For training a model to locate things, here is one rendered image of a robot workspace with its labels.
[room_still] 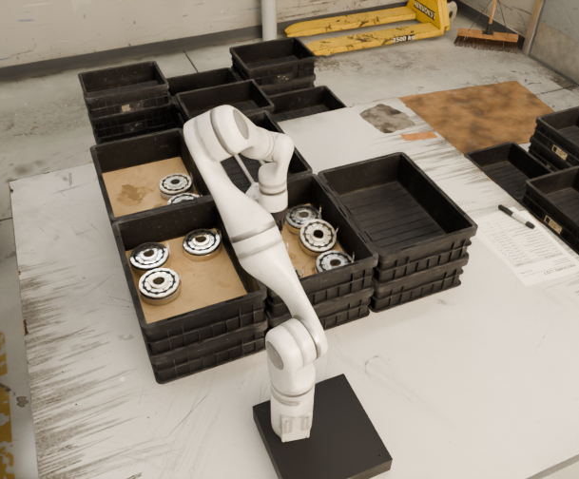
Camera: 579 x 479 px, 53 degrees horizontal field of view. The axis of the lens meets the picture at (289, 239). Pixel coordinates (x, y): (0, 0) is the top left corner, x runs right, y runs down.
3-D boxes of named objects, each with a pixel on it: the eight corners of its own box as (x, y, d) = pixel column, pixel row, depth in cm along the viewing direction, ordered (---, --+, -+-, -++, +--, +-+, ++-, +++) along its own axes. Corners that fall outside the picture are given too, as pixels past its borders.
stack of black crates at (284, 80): (295, 106, 358) (295, 35, 328) (315, 130, 337) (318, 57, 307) (233, 120, 346) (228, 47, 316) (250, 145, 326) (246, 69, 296)
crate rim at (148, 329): (269, 298, 137) (269, 292, 136) (144, 337, 129) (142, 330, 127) (219, 201, 165) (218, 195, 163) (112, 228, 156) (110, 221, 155)
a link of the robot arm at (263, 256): (285, 221, 107) (241, 240, 103) (339, 354, 110) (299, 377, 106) (266, 226, 116) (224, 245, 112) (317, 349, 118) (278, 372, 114)
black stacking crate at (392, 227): (471, 259, 161) (479, 229, 153) (376, 290, 153) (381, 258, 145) (397, 182, 188) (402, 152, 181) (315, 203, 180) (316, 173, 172)
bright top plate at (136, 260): (173, 261, 154) (173, 259, 154) (136, 274, 151) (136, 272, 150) (161, 239, 161) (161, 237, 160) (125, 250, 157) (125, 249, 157)
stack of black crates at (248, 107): (256, 154, 319) (253, 78, 289) (277, 184, 298) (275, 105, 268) (185, 170, 307) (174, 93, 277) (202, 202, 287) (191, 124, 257)
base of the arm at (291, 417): (316, 435, 128) (319, 393, 116) (275, 443, 126) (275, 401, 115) (306, 399, 135) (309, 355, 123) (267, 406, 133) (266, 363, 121)
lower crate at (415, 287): (463, 287, 168) (472, 258, 160) (373, 317, 160) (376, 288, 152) (394, 207, 196) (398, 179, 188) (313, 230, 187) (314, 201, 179)
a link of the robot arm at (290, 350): (286, 358, 103) (285, 410, 115) (329, 335, 107) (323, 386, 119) (259, 324, 109) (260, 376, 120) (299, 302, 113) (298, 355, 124)
